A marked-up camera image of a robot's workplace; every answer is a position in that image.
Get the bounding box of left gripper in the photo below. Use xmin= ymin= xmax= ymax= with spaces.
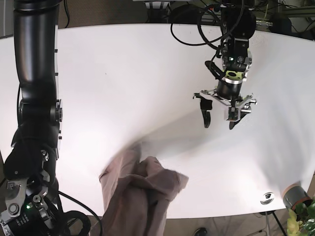
xmin=193 ymin=70 xmax=257 ymax=130

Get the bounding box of dusty pink T-shirt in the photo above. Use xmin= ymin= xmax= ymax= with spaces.
xmin=99 ymin=143 xmax=189 ymax=236

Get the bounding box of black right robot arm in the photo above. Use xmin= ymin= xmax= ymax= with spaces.
xmin=0 ymin=0 xmax=91 ymax=236

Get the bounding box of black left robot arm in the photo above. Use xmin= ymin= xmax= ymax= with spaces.
xmin=171 ymin=0 xmax=257 ymax=129

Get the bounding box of right metal table grommet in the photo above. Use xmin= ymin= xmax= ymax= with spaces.
xmin=260 ymin=192 xmax=275 ymax=205

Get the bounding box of grey plant pot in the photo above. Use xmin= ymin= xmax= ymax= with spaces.
xmin=282 ymin=184 xmax=313 ymax=211

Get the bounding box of green potted plant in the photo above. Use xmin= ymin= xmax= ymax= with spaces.
xmin=287 ymin=200 xmax=315 ymax=236

